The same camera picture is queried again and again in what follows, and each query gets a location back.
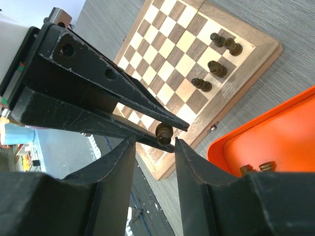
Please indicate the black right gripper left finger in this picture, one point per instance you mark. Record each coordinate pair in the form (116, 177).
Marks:
(92, 201)

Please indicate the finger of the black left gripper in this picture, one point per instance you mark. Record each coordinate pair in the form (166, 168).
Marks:
(36, 109)
(66, 51)

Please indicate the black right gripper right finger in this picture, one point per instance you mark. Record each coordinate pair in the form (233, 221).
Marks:
(216, 203)

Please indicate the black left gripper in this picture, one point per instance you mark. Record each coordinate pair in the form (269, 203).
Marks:
(14, 89)

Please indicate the dark chess piece cluster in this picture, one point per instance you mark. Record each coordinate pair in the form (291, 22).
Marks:
(264, 167)

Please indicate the wooden chess board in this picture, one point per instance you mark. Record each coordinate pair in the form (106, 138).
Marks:
(169, 44)

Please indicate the orange plastic tray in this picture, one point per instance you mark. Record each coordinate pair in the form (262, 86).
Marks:
(284, 134)

